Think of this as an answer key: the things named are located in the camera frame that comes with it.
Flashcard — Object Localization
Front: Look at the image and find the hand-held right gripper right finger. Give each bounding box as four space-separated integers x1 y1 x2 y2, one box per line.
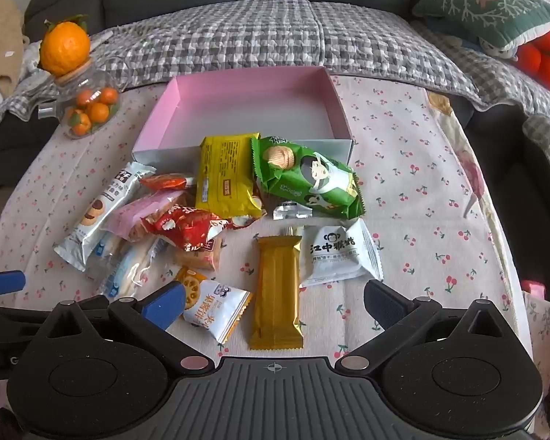
334 279 509 374

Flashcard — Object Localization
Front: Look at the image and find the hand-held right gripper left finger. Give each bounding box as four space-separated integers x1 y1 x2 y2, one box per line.
41 279 213 375

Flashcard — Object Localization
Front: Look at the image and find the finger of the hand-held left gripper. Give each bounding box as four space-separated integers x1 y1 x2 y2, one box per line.
0 271 26 298
0 303 58 331

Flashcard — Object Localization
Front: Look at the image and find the white and orange snack packet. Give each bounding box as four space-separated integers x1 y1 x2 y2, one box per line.
174 267 253 344

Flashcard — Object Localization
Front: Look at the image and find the white packet with black print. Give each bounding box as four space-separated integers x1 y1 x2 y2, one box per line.
299 218 385 289

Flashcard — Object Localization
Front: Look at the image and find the pink snack packet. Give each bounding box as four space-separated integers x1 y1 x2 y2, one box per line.
103 190 186 241

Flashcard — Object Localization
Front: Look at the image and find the gold bar packet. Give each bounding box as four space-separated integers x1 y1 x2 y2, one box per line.
249 234 304 350

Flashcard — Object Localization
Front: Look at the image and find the long white biscuit packet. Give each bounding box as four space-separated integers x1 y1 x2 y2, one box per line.
52 162 157 272

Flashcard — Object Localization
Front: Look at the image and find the orange-red snack packet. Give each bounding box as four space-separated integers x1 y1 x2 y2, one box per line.
140 173 195 191

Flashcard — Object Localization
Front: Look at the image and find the small silver packet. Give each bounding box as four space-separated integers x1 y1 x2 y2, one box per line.
273 202 313 221

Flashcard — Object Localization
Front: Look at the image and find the yellow snack packet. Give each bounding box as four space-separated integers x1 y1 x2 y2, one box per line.
195 133 263 219

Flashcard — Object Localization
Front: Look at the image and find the green snack packet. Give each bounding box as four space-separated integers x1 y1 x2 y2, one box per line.
250 135 364 219

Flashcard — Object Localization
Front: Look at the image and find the white box with pink inside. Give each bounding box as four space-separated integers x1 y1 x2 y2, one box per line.
132 66 353 179

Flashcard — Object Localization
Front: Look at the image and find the cherry print tablecloth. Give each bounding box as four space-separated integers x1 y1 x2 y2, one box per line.
0 73 532 377

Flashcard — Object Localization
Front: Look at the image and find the beige floral cloth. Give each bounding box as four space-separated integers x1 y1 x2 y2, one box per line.
426 91 521 331

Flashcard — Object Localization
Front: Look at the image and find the floral fabric bag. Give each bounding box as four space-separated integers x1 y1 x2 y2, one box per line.
522 279 550 379

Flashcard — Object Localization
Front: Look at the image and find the cluster of small oranges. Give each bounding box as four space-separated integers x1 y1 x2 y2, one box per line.
66 87 120 138

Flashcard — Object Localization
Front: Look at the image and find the glass jar with orange lid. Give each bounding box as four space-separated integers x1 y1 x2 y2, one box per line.
37 55 122 140

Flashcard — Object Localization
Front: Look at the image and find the wooden teapot lid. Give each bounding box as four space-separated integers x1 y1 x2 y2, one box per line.
55 57 95 85

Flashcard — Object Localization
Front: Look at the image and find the large orange with leaves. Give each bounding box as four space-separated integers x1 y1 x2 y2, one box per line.
39 15 92 76

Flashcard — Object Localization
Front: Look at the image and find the beige fluffy cloth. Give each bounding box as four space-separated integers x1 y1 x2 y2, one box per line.
0 0 28 88

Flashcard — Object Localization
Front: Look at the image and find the blue and white plush toy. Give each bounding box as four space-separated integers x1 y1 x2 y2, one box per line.
422 18 518 60

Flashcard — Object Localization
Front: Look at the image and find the grey checkered blanket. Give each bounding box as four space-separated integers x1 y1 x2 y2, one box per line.
0 0 550 179

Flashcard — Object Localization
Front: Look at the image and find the orange plush toy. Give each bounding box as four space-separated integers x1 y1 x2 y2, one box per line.
516 23 550 97

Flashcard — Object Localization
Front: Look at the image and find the green pillow with white pattern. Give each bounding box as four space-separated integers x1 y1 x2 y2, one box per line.
411 0 550 51

